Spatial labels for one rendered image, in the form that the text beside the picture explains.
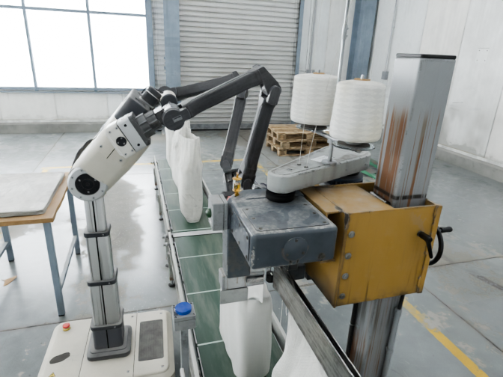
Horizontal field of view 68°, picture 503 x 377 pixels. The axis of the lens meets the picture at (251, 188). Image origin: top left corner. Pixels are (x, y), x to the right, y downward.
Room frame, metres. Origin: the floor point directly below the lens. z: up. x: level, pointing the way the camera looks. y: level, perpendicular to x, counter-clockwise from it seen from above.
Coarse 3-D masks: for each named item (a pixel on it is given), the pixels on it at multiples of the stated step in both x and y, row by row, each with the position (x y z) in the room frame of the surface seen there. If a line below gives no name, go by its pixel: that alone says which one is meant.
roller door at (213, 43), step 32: (160, 0) 8.26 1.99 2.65; (192, 0) 8.45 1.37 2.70; (224, 0) 8.65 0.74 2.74; (256, 0) 8.86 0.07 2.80; (288, 0) 9.09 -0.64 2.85; (160, 32) 8.25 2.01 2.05; (192, 32) 8.45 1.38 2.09; (224, 32) 8.65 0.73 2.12; (256, 32) 8.87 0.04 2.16; (288, 32) 9.10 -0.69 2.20; (160, 64) 8.23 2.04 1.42; (192, 64) 8.45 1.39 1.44; (224, 64) 8.66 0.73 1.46; (288, 64) 9.10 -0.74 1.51; (192, 96) 8.45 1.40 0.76; (256, 96) 8.90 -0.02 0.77; (288, 96) 9.14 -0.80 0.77; (192, 128) 8.42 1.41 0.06; (224, 128) 8.64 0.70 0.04
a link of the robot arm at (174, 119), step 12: (252, 72) 1.40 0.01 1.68; (264, 72) 1.40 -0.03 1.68; (228, 84) 1.38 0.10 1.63; (240, 84) 1.39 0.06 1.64; (252, 84) 1.40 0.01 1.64; (264, 84) 1.40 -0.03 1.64; (276, 84) 1.42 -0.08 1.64; (204, 96) 1.35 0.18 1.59; (216, 96) 1.36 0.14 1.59; (228, 96) 1.38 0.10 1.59; (168, 108) 1.31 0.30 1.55; (180, 108) 1.33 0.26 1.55; (192, 108) 1.34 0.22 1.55; (204, 108) 1.36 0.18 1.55; (168, 120) 1.30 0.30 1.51; (180, 120) 1.31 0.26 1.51
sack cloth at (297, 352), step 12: (288, 324) 0.93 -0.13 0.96; (288, 336) 0.91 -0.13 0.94; (300, 336) 0.84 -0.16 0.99; (288, 348) 0.87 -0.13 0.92; (300, 348) 0.83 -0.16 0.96; (288, 360) 0.85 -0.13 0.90; (300, 360) 0.81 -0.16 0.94; (312, 360) 0.77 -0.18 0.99; (276, 372) 0.85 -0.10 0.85; (288, 372) 0.83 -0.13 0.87; (300, 372) 0.79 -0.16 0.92; (312, 372) 0.75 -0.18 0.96; (324, 372) 0.71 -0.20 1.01
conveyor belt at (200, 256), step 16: (176, 240) 2.50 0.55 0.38; (192, 240) 2.51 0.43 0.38; (208, 240) 2.52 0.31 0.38; (192, 256) 2.28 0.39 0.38; (208, 256) 2.29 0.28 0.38; (192, 272) 2.07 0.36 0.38; (208, 272) 2.08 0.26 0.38; (192, 288) 1.90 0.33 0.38; (208, 288) 1.91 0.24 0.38; (208, 304) 1.75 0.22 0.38; (208, 320) 1.62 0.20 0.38; (208, 336) 1.51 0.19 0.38; (272, 336) 1.53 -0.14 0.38; (208, 352) 1.40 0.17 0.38; (224, 352) 1.40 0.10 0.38; (272, 352) 1.41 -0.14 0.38; (208, 368) 1.30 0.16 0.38; (224, 368) 1.31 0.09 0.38; (272, 368) 1.32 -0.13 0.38
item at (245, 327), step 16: (256, 288) 1.25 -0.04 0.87; (224, 304) 1.41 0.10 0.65; (240, 304) 1.24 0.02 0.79; (256, 304) 1.23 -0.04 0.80; (224, 320) 1.39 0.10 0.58; (240, 320) 1.22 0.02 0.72; (256, 320) 1.22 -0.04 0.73; (224, 336) 1.40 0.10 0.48; (240, 336) 1.22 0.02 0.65; (256, 336) 1.22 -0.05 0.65; (240, 352) 1.21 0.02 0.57; (256, 352) 1.22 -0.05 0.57; (240, 368) 1.21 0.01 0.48; (256, 368) 1.22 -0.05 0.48
